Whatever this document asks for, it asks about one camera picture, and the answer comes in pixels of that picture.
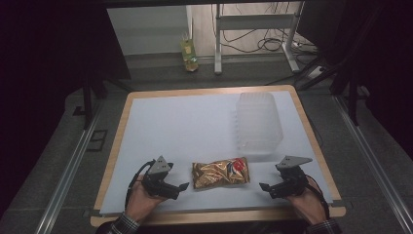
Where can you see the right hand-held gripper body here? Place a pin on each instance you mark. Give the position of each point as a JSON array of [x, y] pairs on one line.
[[290, 180]]

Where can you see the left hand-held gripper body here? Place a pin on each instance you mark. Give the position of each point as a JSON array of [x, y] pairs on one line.
[[158, 179]]

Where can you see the gold snack packet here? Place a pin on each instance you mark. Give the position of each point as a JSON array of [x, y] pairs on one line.
[[220, 173]]

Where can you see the clear plastic container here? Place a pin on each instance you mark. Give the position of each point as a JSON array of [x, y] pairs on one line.
[[258, 123]]

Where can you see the person's left hand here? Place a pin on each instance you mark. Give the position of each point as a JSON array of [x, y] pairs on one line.
[[141, 202]]

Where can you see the person's right hand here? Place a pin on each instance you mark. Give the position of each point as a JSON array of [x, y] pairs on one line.
[[308, 204]]

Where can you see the person's left plaid sleeve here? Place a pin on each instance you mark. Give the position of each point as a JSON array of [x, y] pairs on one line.
[[125, 225]]

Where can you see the person's plaid sleeve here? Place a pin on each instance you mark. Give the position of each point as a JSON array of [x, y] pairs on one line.
[[125, 225], [324, 227]]

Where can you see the person's right plaid sleeve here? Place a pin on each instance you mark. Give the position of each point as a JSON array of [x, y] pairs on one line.
[[324, 227]]

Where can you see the black metal stand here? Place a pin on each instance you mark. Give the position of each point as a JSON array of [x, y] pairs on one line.
[[87, 100], [352, 94]]

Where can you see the white power strip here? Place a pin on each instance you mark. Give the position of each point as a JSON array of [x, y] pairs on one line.
[[315, 72]]

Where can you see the white metal desk frame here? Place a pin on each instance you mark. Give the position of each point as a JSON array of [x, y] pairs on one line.
[[256, 22]]

